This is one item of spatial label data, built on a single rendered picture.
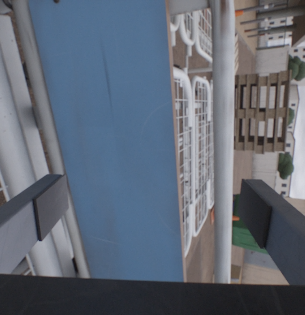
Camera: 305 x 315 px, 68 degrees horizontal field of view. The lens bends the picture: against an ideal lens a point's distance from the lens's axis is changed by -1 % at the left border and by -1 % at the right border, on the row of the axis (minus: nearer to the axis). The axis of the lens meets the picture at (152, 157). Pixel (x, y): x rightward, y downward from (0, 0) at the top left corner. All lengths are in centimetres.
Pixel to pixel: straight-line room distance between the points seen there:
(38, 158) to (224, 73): 34
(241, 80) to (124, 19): 374
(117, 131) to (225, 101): 14
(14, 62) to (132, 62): 22
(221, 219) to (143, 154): 13
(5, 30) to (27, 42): 7
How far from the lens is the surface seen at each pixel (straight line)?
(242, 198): 17
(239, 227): 589
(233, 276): 593
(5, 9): 44
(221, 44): 25
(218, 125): 26
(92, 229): 42
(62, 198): 17
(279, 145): 404
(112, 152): 32
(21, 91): 45
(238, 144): 404
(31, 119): 45
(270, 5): 715
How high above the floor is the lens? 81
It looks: 25 degrees down
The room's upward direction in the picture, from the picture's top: 93 degrees clockwise
